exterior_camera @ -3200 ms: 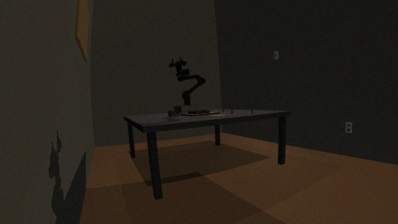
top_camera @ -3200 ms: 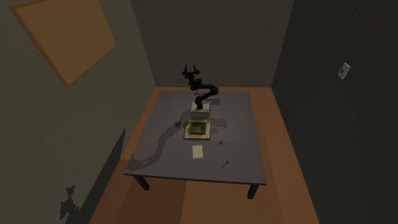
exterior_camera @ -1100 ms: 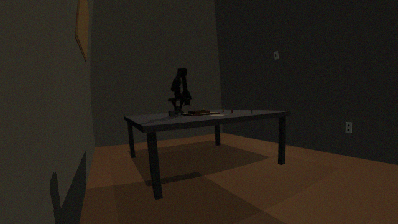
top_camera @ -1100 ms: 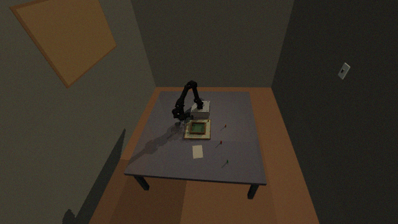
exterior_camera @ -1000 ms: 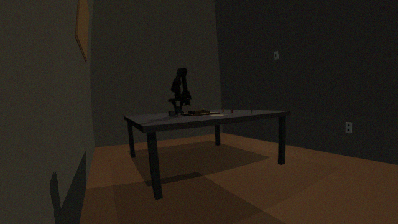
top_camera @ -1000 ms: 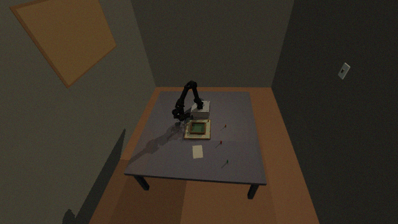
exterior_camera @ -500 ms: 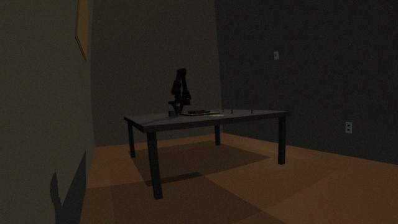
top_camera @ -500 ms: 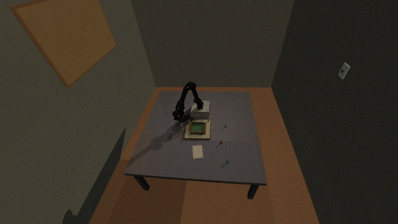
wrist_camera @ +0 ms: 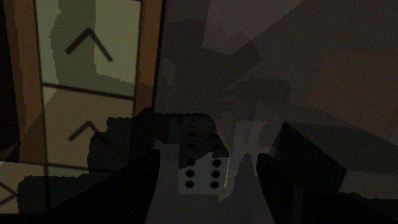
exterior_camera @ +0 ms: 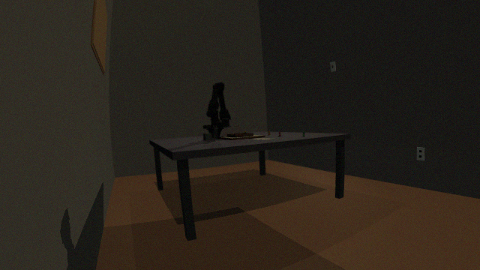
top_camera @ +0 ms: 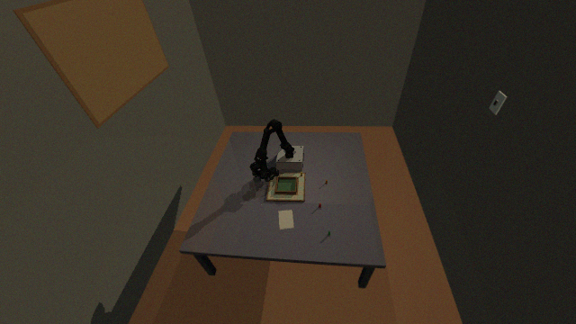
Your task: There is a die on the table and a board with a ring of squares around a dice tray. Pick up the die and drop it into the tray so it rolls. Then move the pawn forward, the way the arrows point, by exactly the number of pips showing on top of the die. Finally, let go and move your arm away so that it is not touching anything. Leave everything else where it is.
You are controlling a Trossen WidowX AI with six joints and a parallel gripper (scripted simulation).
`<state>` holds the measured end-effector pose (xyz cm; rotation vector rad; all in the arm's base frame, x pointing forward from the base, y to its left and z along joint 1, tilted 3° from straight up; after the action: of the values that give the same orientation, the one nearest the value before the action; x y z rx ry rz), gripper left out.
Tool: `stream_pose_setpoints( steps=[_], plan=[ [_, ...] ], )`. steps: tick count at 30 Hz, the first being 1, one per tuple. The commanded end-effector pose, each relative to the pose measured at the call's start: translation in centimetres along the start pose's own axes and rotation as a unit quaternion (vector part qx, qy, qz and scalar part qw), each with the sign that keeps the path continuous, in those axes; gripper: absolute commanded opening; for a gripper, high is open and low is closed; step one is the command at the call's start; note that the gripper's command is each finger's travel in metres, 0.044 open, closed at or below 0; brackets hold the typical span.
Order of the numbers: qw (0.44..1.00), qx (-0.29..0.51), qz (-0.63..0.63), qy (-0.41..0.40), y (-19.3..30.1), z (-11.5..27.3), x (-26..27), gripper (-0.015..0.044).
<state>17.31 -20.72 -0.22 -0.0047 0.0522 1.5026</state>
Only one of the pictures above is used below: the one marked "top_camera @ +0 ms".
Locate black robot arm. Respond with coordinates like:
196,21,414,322
250,119,294,179

